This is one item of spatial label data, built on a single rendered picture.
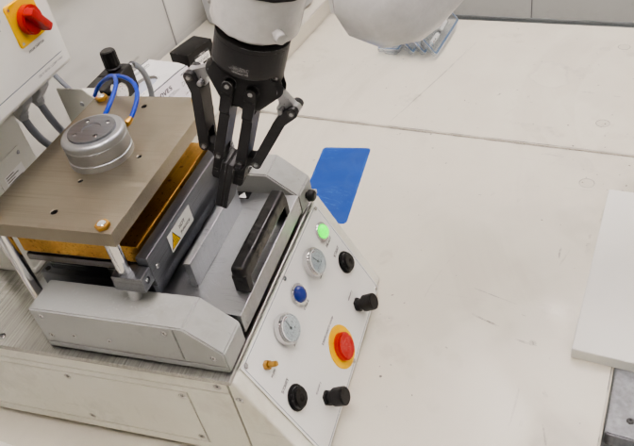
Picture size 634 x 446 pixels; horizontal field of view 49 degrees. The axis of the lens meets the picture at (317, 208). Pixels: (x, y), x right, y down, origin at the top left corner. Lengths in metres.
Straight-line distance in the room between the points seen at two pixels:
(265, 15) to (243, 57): 0.05
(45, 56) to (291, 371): 0.53
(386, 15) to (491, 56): 1.14
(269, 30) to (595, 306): 0.64
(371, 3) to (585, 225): 0.75
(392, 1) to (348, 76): 1.11
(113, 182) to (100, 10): 0.92
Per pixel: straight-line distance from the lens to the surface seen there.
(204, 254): 0.86
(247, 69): 0.67
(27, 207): 0.85
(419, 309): 1.07
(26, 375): 1.03
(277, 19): 0.64
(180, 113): 0.92
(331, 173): 1.35
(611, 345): 1.02
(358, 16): 0.56
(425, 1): 0.56
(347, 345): 0.98
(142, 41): 1.82
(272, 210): 0.87
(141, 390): 0.91
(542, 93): 1.54
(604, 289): 1.08
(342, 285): 1.02
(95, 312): 0.84
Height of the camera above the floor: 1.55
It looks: 39 degrees down
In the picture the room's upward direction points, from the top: 12 degrees counter-clockwise
